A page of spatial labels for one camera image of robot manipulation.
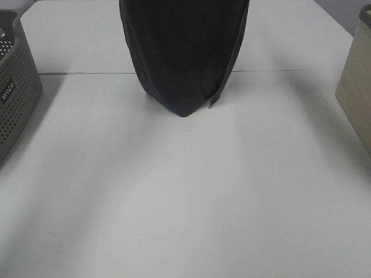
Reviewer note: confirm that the dark navy towel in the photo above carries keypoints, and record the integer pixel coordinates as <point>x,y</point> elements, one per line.
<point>183,52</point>

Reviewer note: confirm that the beige bin with grey rim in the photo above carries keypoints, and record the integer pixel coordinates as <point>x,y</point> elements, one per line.
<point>353,91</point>

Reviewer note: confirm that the grey perforated plastic basket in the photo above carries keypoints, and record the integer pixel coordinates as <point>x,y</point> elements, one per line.
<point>21,86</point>

